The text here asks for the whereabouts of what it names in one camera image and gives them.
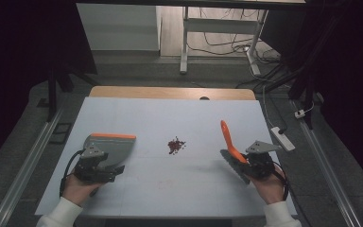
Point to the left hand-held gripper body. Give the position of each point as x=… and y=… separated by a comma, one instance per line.
x=91, y=164

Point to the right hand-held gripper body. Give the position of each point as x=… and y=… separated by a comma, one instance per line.
x=261, y=165

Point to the grey dustpan with orange edge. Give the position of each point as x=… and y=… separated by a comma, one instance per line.
x=116, y=148

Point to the pile of red beans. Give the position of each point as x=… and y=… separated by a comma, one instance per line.
x=176, y=146

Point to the person's right hand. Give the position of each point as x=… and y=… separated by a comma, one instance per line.
x=271, y=189

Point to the person's left hand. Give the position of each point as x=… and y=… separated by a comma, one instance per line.
x=77, y=189

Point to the white power strip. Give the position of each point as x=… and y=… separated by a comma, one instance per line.
x=283, y=138

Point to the small white plug adapter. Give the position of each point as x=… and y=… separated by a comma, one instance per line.
x=300, y=113

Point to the black table grommet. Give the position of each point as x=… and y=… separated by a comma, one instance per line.
x=204, y=98

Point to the black metal stand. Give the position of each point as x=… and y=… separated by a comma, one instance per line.
x=52, y=94
x=308, y=78

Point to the white table mat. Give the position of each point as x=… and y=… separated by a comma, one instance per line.
x=176, y=119

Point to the black curtain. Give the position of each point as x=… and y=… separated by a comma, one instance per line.
x=28, y=47
x=353, y=78

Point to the white cabinet panel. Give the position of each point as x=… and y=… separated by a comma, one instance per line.
x=119, y=28

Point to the black floor bracket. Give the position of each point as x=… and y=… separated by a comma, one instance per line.
x=60, y=133

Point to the aluminium floor rail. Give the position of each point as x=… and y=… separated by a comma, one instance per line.
x=28, y=160
x=331, y=173

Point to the white metal desk frame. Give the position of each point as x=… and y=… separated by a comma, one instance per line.
x=220, y=26

